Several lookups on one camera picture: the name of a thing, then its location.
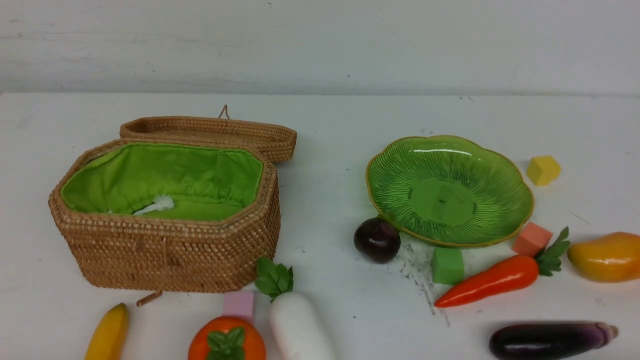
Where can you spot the dark purple mangosteen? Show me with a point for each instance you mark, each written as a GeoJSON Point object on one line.
{"type": "Point", "coordinates": [378, 240]}

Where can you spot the white radish with leaves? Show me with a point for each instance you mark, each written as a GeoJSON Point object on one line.
{"type": "Point", "coordinates": [295, 323]}

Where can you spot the orange persimmon with green top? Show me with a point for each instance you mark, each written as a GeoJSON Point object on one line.
{"type": "Point", "coordinates": [227, 338]}

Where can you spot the orange plastic carrot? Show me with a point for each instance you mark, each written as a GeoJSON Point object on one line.
{"type": "Point", "coordinates": [512, 274]}

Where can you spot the yellow banana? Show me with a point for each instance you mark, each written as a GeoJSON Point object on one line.
{"type": "Point", "coordinates": [109, 337]}

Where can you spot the dark purple eggplant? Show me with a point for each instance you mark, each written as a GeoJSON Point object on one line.
{"type": "Point", "coordinates": [550, 340]}

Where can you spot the yellow orange mango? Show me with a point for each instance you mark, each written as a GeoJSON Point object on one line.
{"type": "Point", "coordinates": [612, 258]}

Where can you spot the woven wicker basket lid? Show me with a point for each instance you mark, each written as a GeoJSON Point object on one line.
{"type": "Point", "coordinates": [275, 142]}

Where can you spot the green ribbed glass plate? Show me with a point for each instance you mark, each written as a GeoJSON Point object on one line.
{"type": "Point", "coordinates": [449, 191]}

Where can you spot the pink foam cube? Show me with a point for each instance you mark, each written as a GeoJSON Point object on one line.
{"type": "Point", "coordinates": [239, 304]}

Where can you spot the green foam cube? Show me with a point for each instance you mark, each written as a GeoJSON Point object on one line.
{"type": "Point", "coordinates": [447, 266]}

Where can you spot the woven wicker basket green lining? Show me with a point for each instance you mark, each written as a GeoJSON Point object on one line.
{"type": "Point", "coordinates": [166, 216]}

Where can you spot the salmon foam cube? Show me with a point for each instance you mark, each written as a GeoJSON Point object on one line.
{"type": "Point", "coordinates": [531, 240]}

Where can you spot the yellow foam cube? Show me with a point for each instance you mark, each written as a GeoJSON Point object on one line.
{"type": "Point", "coordinates": [543, 170]}

